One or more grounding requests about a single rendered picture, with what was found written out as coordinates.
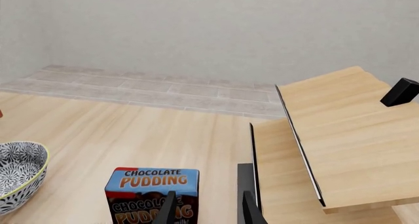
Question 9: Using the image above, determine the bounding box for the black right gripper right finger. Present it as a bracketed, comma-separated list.
[242, 191, 268, 224]

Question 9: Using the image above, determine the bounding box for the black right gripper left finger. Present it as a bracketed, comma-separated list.
[155, 191, 178, 224]

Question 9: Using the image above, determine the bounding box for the pale wooden drawer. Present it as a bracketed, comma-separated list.
[249, 117, 327, 224]

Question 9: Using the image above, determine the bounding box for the pale wooden cabinet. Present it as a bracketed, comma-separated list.
[275, 65, 419, 215]

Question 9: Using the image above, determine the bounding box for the chocolate pudding box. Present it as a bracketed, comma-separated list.
[104, 166, 201, 224]

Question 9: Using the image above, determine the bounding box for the black white patterned bowl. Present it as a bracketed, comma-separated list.
[0, 141, 51, 215]

